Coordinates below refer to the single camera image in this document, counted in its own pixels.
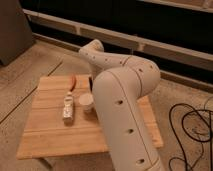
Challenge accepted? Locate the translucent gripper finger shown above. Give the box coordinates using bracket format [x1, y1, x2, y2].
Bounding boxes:
[63, 94, 74, 124]

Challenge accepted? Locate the grey cabinet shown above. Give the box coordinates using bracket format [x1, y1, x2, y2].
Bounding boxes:
[0, 0, 35, 66]

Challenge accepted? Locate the wooden table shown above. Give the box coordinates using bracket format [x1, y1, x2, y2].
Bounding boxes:
[15, 75, 164, 160]

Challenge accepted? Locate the black floor cable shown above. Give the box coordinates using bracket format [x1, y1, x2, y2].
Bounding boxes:
[167, 99, 213, 171]

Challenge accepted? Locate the white window frame ledge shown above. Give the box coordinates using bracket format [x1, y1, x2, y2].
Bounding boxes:
[23, 9, 213, 71]

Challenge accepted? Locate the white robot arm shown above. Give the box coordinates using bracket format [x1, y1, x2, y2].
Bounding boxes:
[79, 39, 165, 171]

